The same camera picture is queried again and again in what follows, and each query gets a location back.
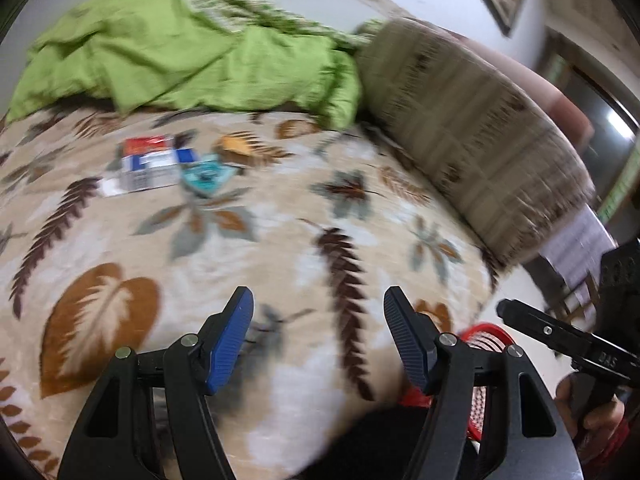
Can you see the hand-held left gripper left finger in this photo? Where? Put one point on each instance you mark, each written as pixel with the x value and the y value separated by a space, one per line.
pixel 230 342

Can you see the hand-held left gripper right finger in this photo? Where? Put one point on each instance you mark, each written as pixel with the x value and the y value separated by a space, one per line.
pixel 406 342

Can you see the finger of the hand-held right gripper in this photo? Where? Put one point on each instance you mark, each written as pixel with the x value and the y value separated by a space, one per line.
pixel 540 327

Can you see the red plastic basket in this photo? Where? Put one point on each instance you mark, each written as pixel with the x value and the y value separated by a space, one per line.
pixel 482 337

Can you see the person's right hand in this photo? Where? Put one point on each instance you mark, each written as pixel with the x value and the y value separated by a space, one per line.
pixel 597 430

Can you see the leaf patterned blanket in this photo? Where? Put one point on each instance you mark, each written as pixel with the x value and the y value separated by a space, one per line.
pixel 175 270

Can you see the light striped cloth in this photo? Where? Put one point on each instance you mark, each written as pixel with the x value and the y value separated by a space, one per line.
pixel 580 245

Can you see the teal packet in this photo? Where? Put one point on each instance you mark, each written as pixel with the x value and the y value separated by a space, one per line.
pixel 207 177

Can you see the white medicine box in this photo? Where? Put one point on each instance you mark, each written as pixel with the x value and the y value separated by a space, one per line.
pixel 152 172

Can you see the brown striped pillow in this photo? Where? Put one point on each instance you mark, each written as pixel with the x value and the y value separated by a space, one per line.
pixel 475 135

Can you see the dark framed door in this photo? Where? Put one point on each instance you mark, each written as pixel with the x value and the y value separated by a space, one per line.
pixel 600 110

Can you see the green quilt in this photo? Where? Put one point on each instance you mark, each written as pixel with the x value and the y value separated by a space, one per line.
pixel 175 55

